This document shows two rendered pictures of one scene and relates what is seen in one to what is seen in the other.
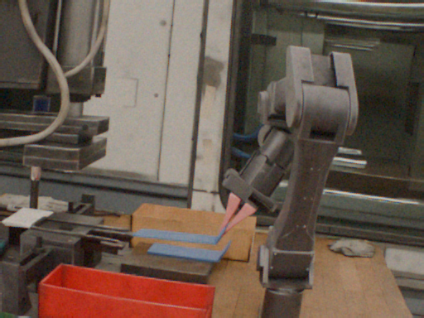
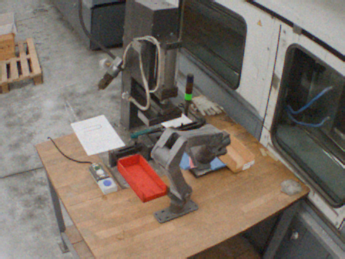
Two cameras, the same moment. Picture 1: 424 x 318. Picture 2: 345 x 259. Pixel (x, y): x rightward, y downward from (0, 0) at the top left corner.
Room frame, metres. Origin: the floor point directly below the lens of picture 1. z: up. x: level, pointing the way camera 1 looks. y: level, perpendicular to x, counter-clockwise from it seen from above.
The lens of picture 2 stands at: (0.15, -1.04, 2.21)
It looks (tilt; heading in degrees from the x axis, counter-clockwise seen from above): 36 degrees down; 46
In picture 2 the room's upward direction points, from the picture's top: 5 degrees clockwise
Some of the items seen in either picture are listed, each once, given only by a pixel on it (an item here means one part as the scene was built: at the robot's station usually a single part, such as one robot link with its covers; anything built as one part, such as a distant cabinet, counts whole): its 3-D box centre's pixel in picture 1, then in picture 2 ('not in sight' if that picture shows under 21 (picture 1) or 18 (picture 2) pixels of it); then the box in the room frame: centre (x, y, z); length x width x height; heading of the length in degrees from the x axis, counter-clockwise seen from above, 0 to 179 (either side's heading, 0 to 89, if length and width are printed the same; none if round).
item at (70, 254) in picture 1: (62, 251); (160, 143); (1.26, 0.17, 0.94); 0.20 x 0.10 x 0.07; 171
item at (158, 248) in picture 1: (190, 246); (212, 158); (1.40, -0.06, 0.93); 0.15 x 0.07 x 0.03; 80
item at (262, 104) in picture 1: (277, 125); (217, 138); (1.24, -0.19, 1.20); 0.12 x 0.09 x 0.12; 2
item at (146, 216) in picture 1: (195, 233); (230, 150); (1.52, -0.07, 0.93); 0.25 x 0.13 x 0.08; 81
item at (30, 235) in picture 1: (64, 228); (161, 136); (1.26, 0.17, 0.98); 0.20 x 0.10 x 0.01; 171
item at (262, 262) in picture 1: (285, 267); (179, 193); (1.05, -0.20, 1.00); 0.09 x 0.06 x 0.06; 92
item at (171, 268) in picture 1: (171, 262); (202, 161); (1.36, -0.03, 0.91); 0.17 x 0.16 x 0.02; 171
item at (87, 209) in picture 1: (74, 221); (187, 129); (1.45, 0.17, 0.95); 0.15 x 0.03 x 0.10; 171
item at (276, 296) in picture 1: (281, 308); (176, 206); (1.04, -0.20, 0.94); 0.20 x 0.07 x 0.08; 171
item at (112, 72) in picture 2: not in sight; (114, 70); (1.19, 0.47, 1.25); 0.19 x 0.07 x 0.19; 171
